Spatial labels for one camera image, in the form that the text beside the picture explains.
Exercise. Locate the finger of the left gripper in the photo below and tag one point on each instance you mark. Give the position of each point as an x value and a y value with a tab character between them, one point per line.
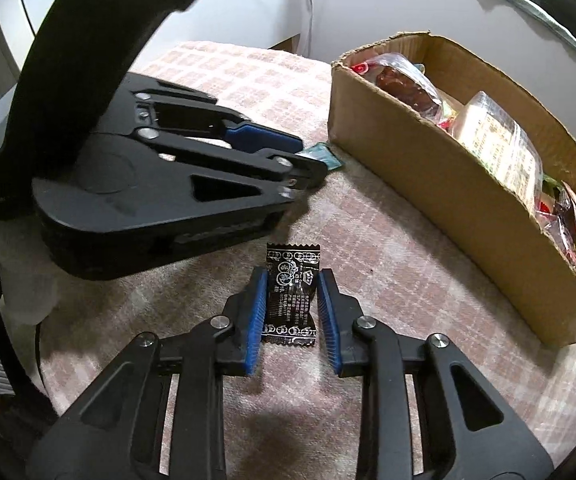
204	119
188	166

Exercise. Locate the green white snack packet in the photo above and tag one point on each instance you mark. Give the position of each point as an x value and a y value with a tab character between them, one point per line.
322	153

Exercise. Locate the black candy wrapper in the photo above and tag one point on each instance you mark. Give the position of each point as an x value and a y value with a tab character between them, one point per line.
291	283

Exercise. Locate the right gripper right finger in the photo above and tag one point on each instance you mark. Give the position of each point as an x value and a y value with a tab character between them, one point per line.
427	411

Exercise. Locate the left gloved hand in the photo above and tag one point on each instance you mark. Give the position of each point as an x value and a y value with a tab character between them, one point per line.
27	273

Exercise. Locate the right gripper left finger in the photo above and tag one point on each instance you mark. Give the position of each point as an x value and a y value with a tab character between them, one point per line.
114	429

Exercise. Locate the cardboard box tray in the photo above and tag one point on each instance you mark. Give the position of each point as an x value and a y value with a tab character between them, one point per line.
445	182

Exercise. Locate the clear bag red seals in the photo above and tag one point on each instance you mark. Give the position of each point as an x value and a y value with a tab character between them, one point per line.
556	212

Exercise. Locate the grey window sill cloth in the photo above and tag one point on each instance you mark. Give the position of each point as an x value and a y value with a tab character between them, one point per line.
518	0

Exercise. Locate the cracker pack clear wrap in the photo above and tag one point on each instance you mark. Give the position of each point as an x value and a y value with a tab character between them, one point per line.
501	146

